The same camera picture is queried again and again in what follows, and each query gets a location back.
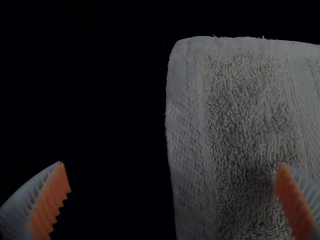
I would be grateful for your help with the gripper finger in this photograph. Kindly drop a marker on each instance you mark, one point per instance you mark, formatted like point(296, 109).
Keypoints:
point(30, 207)
point(297, 205)

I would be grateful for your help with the pale towel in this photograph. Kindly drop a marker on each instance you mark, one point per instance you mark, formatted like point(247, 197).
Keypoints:
point(237, 112)

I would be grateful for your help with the black mat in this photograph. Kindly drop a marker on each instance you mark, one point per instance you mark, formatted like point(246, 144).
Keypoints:
point(75, 87)

